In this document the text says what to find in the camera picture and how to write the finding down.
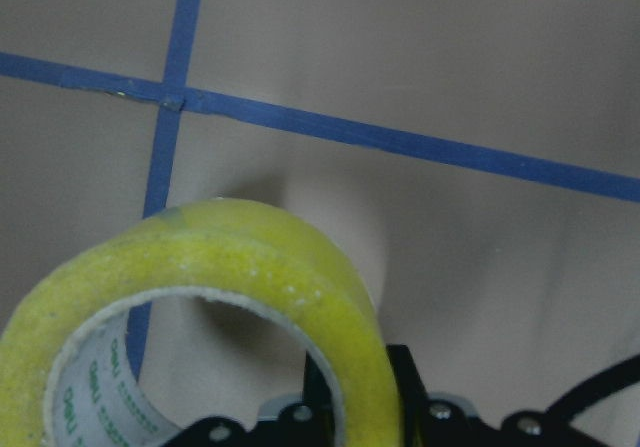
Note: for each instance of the yellow tape roll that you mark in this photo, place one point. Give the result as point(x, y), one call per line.
point(64, 374)

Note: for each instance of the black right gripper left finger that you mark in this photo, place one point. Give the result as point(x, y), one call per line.
point(316, 393)

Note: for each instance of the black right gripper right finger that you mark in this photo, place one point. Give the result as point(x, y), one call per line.
point(414, 399)

